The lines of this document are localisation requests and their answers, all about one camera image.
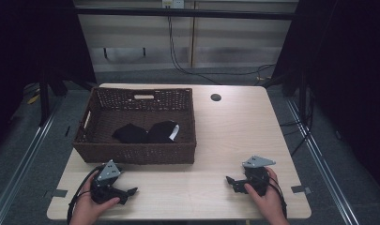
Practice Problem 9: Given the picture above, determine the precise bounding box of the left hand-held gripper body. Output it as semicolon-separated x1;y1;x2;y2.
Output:
90;159;129;206

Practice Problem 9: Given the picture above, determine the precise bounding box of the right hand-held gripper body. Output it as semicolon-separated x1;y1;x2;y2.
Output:
237;155;277;198

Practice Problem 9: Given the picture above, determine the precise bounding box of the brown wicker basket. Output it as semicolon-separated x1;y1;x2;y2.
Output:
72;86;198;166

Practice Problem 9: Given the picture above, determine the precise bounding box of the black sock with white label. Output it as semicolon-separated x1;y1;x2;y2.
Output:
147;120;181;144

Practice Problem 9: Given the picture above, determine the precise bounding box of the person's right hand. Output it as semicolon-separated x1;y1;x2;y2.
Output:
243;167;291;225

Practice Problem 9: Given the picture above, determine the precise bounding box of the person's left hand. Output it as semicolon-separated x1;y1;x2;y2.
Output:
69;170;121;225

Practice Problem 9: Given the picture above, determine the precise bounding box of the grey tape strip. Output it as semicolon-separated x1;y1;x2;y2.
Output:
290;185;313;195
51;188;68;199

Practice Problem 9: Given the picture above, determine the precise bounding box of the black metal stand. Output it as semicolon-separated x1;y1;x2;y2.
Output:
37;69;99;128
262;69;311;121

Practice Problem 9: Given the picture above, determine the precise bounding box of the yellow floor object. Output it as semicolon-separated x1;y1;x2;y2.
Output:
26;93;41;106

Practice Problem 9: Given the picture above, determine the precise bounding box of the black curtain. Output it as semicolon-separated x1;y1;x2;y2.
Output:
271;0;380;198
0;0;98;148

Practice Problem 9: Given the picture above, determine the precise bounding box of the black horizontal metal bar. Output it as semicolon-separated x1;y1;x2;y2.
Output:
74;7;298;22

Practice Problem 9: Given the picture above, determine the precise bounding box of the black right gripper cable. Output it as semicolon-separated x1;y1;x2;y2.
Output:
266;173;288;219

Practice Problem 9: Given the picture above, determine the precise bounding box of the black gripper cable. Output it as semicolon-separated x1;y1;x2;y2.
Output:
67;165;101;225
266;173;288;219

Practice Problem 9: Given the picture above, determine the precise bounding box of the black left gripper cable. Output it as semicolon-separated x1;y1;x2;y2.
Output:
67;165;101;225

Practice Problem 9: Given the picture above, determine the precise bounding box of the black floor cable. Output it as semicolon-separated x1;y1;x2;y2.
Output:
280;90;317;158

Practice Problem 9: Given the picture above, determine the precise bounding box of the silver floor rail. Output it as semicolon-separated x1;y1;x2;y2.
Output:
0;99;64;225
285;97;361;225

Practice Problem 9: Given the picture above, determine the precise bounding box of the black hanging wall cable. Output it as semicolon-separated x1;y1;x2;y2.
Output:
166;15;277;86

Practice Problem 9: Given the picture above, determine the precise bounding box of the white wall socket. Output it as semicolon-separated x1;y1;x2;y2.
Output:
161;0;186;9

